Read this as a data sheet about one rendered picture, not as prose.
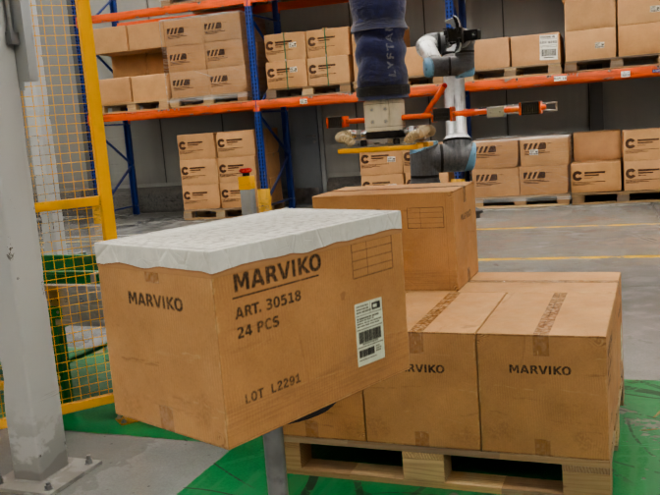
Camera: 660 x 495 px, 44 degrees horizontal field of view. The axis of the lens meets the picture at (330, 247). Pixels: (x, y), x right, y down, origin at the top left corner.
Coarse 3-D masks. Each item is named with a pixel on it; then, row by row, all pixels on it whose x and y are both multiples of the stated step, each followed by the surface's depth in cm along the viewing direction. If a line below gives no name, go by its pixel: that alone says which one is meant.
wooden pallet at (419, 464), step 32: (288, 448) 296; (384, 448) 282; (416, 448) 277; (448, 448) 274; (384, 480) 284; (416, 480) 279; (448, 480) 277; (480, 480) 275; (512, 480) 273; (544, 480) 272; (576, 480) 259; (608, 480) 255
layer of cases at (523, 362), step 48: (480, 288) 328; (528, 288) 322; (576, 288) 315; (432, 336) 269; (480, 336) 263; (528, 336) 257; (576, 336) 251; (384, 384) 278; (432, 384) 271; (480, 384) 265; (528, 384) 259; (576, 384) 254; (288, 432) 295; (336, 432) 288; (384, 432) 281; (432, 432) 274; (480, 432) 270; (528, 432) 262; (576, 432) 256
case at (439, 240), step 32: (352, 192) 345; (384, 192) 334; (416, 192) 326; (448, 192) 321; (416, 224) 328; (448, 224) 323; (416, 256) 330; (448, 256) 325; (416, 288) 332; (448, 288) 327
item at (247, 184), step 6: (240, 180) 427; (246, 180) 426; (252, 180) 429; (240, 186) 428; (246, 186) 427; (252, 186) 429; (246, 192) 428; (252, 192) 430; (246, 198) 428; (252, 198) 430; (246, 204) 429; (252, 204) 430; (246, 210) 430; (252, 210) 430
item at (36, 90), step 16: (32, 0) 601; (32, 32) 600; (32, 112) 607; (48, 112) 615; (32, 128) 609; (48, 128) 614; (32, 144) 612; (48, 160) 614; (48, 176) 613; (48, 192) 614; (48, 224) 619; (48, 240) 622
